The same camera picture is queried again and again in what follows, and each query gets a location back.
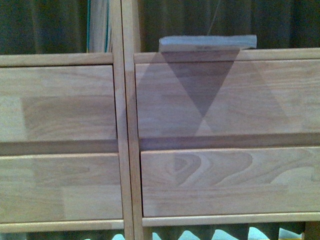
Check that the right upper wooden drawer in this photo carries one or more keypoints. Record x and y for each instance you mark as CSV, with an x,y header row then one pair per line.
x,y
228,98

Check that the dark green curtain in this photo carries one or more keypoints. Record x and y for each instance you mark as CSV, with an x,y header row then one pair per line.
x,y
60,26

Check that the right wooden shelf cabinet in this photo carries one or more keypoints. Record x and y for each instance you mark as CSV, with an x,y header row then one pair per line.
x,y
203,227

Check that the wooden drawer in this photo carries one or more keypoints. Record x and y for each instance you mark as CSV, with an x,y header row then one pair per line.
x,y
228,98
57,103
199,182
60,187

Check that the grey flat-lying book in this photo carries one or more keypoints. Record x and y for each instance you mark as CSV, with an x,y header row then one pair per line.
x,y
206,43

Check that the wooden shelf cabinet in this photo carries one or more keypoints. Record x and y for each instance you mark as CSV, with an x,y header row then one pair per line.
x,y
104,229
203,227

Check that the left upper wooden drawer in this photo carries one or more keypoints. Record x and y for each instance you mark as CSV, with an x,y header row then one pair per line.
x,y
57,103

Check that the right lower wooden drawer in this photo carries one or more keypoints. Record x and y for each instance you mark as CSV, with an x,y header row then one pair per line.
x,y
199,182

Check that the upright books teal edges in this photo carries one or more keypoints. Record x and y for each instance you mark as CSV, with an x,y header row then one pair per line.
x,y
99,27

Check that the left wooden shelf cabinet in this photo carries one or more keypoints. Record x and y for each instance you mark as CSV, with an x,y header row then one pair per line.
x,y
104,229

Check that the left lower wooden drawer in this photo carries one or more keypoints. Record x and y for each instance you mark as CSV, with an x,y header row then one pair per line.
x,y
60,187

